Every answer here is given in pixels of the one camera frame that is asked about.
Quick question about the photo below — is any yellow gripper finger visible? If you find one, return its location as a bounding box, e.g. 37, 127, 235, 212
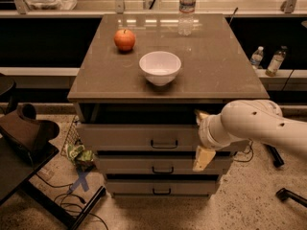
195, 109, 209, 125
193, 146, 216, 172

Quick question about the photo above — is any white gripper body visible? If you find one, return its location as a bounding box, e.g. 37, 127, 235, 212
199, 114, 239, 150

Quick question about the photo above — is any grey top drawer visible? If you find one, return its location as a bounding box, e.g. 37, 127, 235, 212
77, 123, 201, 151

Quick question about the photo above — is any grey drawer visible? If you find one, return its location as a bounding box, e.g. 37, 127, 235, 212
106, 180, 220, 196
77, 123, 201, 151
94, 154, 234, 175

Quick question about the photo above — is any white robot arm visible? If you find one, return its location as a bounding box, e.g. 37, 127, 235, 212
193, 100, 307, 172

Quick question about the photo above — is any grey drawer cabinet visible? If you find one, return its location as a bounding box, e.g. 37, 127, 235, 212
68, 13, 268, 196

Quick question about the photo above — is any grey bottom drawer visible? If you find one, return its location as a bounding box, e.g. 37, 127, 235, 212
106, 180, 220, 196

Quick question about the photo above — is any grey middle drawer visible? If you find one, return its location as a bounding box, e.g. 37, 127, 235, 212
94, 154, 234, 175

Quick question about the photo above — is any white bowl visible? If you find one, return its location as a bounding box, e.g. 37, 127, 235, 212
139, 51, 181, 86

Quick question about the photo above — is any black stand leg right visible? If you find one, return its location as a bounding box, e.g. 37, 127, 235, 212
266, 145, 284, 168

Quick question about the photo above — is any small water bottle on ledge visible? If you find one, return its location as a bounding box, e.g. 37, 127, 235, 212
249, 46, 264, 69

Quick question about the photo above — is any black caster leg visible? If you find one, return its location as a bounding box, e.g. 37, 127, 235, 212
275, 188, 307, 208

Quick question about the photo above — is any yellowish bottle on ledge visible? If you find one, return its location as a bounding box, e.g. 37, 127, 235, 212
266, 46, 288, 77

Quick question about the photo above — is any red apple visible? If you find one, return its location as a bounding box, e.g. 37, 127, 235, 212
113, 29, 135, 52

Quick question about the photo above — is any clear water bottle on cabinet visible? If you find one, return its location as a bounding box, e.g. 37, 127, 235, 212
178, 0, 196, 35

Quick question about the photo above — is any green snack bag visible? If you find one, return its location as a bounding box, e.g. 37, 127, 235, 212
64, 144, 94, 171

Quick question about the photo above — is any blue tape cross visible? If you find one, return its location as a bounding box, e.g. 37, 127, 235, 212
68, 170, 89, 193

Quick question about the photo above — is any dark brown chair part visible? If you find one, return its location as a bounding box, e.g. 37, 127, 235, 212
0, 103, 59, 163

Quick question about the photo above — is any black desk left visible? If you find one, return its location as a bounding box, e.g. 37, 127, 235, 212
0, 138, 106, 230

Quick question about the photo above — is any black cable behind cabinet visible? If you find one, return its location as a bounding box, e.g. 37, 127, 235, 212
233, 141, 255, 164

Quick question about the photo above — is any wire basket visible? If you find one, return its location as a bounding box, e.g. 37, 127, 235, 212
60, 115, 81, 156

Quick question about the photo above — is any black floor cable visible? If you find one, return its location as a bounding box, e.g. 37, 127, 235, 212
34, 172, 109, 230

